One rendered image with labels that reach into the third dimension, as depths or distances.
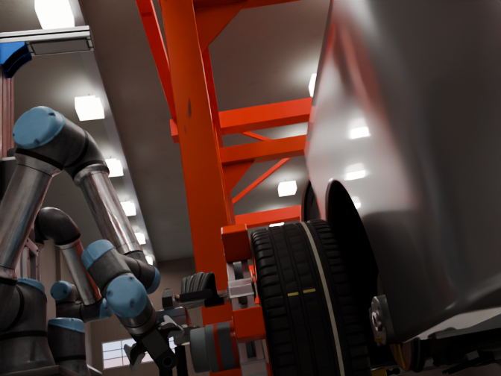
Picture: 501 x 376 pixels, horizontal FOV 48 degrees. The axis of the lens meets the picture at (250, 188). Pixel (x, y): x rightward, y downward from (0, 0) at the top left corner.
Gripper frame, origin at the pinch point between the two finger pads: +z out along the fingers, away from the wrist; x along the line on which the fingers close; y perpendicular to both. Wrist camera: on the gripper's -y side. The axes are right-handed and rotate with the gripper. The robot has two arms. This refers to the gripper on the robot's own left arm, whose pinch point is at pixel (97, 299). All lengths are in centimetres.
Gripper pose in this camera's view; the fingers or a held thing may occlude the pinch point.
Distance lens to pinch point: 262.4
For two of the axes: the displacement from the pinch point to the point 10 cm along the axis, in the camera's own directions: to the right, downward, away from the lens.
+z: 1.7, 3.5, 9.2
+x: 9.8, -0.9, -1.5
